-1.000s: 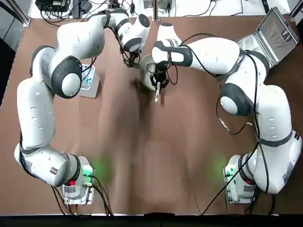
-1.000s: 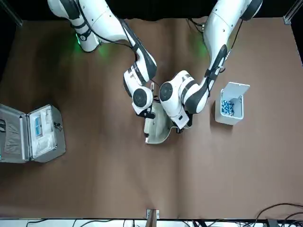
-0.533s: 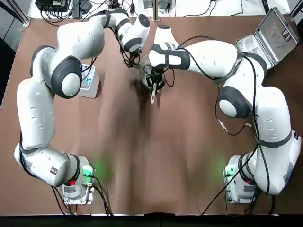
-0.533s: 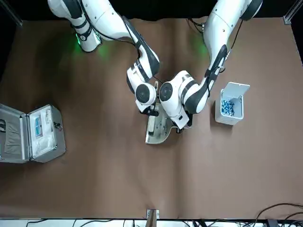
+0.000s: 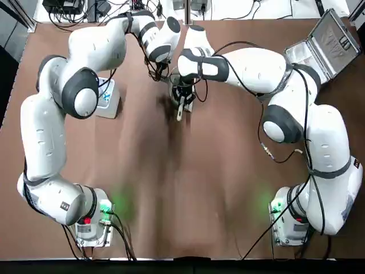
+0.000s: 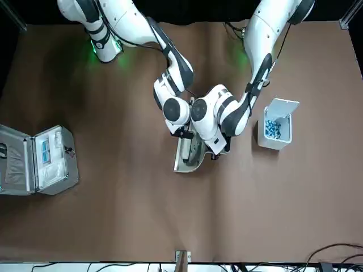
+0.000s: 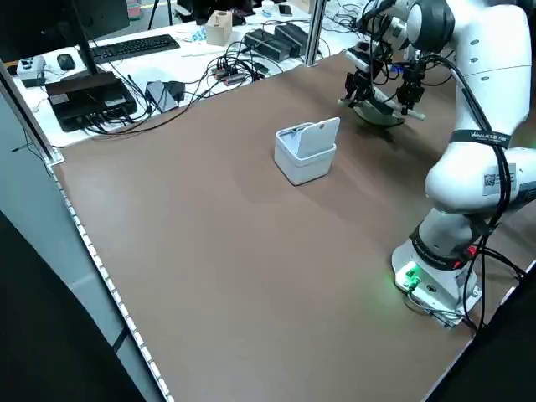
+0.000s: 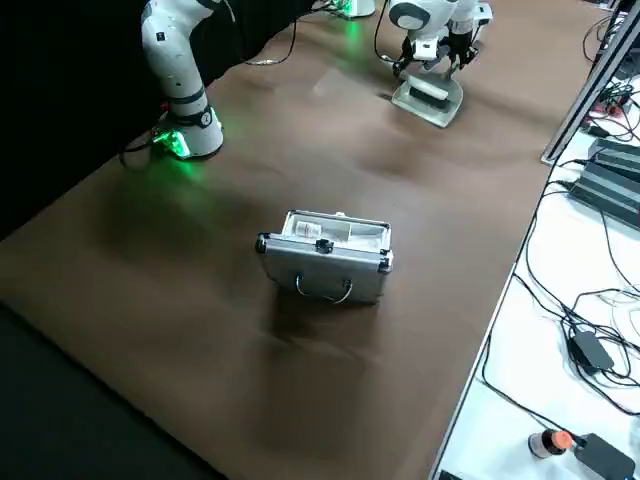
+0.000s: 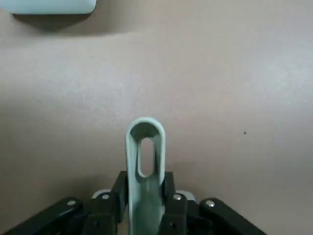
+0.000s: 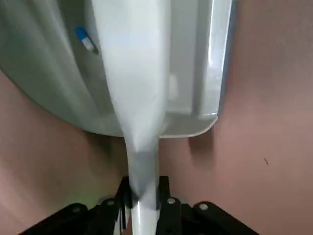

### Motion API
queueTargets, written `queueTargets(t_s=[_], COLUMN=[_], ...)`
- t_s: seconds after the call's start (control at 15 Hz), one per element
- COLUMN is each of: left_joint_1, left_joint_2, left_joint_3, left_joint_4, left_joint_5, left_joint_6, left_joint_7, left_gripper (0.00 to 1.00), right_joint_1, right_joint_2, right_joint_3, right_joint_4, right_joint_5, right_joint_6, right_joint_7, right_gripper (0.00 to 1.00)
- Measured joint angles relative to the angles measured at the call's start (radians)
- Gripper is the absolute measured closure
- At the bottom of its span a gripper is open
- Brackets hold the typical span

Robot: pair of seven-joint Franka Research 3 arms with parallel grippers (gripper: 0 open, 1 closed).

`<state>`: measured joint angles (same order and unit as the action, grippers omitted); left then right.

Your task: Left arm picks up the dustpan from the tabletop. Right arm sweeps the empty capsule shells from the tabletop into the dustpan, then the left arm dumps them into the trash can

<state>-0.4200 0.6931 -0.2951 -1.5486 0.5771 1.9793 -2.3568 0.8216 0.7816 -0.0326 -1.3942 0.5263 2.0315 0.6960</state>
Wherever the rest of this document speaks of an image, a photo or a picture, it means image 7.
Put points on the pale green plastic dustpan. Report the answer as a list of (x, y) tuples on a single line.
[(377, 113)]

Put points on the aluminium frame post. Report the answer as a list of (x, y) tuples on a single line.
[(314, 33)]

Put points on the small white device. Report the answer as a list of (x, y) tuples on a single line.
[(31, 67)]

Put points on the small black power adapter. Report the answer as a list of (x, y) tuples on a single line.
[(176, 90)]

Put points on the black computer mouse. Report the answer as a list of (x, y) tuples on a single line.
[(65, 62)]

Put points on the black keyboard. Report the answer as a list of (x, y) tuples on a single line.
[(134, 45)]

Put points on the white trash can with lid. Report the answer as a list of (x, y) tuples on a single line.
[(305, 163)]

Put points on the black phone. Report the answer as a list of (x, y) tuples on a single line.
[(285, 9)]

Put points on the black monitor stand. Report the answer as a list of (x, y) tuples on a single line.
[(86, 46)]

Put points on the usb hub with plugs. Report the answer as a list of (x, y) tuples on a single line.
[(230, 75)]

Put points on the black computer monitor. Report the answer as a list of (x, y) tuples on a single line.
[(42, 25)]

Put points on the black power brick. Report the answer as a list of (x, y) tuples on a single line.
[(264, 44), (291, 37)]

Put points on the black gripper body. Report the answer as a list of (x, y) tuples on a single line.
[(372, 63), (414, 75)]

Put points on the grey power adapter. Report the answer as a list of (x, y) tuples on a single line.
[(161, 97)]

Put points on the black docking box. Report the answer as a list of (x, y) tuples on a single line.
[(88, 94)]

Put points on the white toothed table edge strip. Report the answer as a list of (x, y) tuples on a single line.
[(105, 276)]

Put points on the clear acrylic corner bracket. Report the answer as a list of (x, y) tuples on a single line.
[(54, 159)]

